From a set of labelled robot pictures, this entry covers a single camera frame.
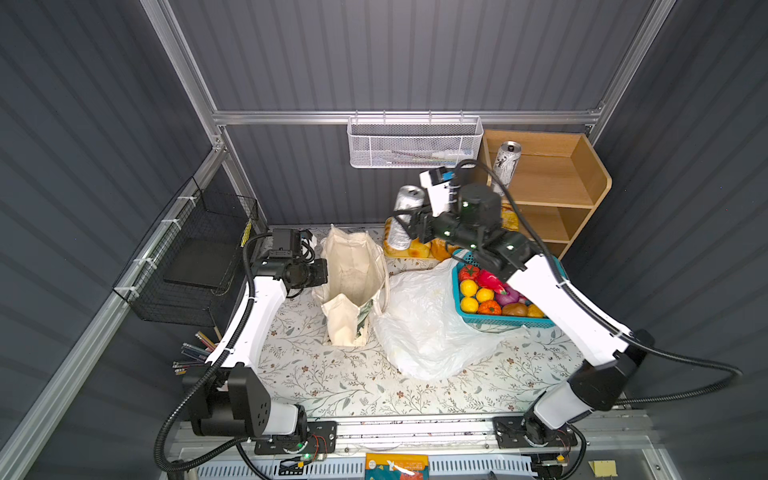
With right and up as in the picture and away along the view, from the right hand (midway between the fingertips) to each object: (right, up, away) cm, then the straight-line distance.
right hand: (403, 213), depth 66 cm
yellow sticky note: (+46, -58, +2) cm, 75 cm away
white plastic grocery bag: (+6, -32, +23) cm, 40 cm away
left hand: (-21, -14, +17) cm, 31 cm away
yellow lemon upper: (+22, -20, +28) cm, 40 cm away
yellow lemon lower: (+22, -25, +27) cm, 43 cm away
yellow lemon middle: (+27, -22, +28) cm, 45 cm away
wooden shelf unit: (+50, +13, +26) cm, 57 cm away
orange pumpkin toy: (+28, -25, +25) cm, 45 cm away
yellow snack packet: (+36, +3, +32) cm, 48 cm away
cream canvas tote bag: (-17, -20, +37) cm, 45 cm away
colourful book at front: (-1, -59, +4) cm, 59 cm away
